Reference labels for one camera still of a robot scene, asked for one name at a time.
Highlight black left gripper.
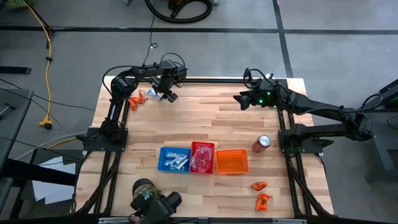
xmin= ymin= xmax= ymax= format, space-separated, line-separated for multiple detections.
xmin=151 ymin=60 xmax=180 ymax=104

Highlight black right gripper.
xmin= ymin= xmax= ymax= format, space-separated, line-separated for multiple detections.
xmin=233 ymin=79 xmax=285 ymax=111

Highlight blue plastic basket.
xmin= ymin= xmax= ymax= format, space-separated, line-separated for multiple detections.
xmin=157 ymin=146 xmax=192 ymax=174

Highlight red plastic basket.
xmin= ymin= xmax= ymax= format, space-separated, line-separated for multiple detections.
xmin=189 ymin=141 xmax=216 ymax=175

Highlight orange plastic basket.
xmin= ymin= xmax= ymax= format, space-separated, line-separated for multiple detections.
xmin=215 ymin=149 xmax=249 ymax=175

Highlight potted succulent plant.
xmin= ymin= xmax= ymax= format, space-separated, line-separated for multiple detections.
xmin=132 ymin=178 xmax=163 ymax=203

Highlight black tripod leg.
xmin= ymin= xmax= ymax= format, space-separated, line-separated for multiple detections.
xmin=23 ymin=0 xmax=75 ymax=50

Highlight white paper sheets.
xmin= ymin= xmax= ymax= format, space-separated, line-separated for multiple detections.
xmin=30 ymin=154 xmax=77 ymax=205

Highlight grey metal stand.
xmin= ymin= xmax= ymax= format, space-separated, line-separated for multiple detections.
xmin=341 ymin=78 xmax=398 ymax=183

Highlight dark beam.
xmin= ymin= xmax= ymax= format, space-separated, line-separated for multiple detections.
xmin=0 ymin=157 xmax=77 ymax=187

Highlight black flat bar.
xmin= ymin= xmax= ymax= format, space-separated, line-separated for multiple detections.
xmin=0 ymin=65 xmax=33 ymax=75

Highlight grey side table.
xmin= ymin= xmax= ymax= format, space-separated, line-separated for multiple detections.
xmin=0 ymin=88 xmax=35 ymax=170

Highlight black tool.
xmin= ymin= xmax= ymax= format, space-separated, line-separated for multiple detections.
xmin=0 ymin=103 xmax=17 ymax=121

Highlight green object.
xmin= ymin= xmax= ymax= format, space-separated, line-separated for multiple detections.
xmin=6 ymin=0 xmax=34 ymax=14

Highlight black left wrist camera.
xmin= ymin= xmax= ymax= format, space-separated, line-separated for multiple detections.
xmin=172 ymin=66 xmax=188 ymax=82

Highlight black aluminium table frame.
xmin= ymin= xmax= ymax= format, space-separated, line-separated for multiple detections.
xmin=73 ymin=67 xmax=335 ymax=224

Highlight thin black cable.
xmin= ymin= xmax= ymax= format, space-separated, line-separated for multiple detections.
xmin=141 ymin=0 xmax=159 ymax=68

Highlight black vacuum hose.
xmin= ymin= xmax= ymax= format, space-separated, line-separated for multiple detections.
xmin=144 ymin=0 xmax=214 ymax=25

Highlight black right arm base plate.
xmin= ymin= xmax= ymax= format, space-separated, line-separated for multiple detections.
xmin=277 ymin=129 xmax=334 ymax=155

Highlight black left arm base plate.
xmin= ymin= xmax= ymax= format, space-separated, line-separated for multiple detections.
xmin=82 ymin=126 xmax=129 ymax=153

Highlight short yellow cable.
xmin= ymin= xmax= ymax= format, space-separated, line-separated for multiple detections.
xmin=46 ymin=138 xmax=79 ymax=151

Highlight black floor cable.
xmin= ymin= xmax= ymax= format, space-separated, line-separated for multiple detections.
xmin=0 ymin=77 xmax=96 ymax=111

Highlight yellow extension cable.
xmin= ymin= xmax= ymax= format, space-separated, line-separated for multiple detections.
xmin=24 ymin=0 xmax=54 ymax=131

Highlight white cable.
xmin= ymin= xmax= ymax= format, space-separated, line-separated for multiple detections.
xmin=14 ymin=131 xmax=88 ymax=160

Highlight silver metal bracket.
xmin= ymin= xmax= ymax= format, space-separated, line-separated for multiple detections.
xmin=272 ymin=218 xmax=308 ymax=224
xmin=98 ymin=217 xmax=131 ymax=224

